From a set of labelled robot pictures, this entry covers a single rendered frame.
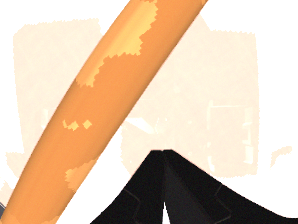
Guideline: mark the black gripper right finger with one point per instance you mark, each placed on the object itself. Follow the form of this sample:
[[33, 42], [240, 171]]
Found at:
[[194, 197]]

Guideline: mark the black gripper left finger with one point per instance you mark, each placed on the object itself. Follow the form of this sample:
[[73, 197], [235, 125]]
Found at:
[[141, 201]]

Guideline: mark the grey open-top box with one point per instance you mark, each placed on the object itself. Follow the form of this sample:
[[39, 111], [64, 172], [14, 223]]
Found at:
[[2, 207]]

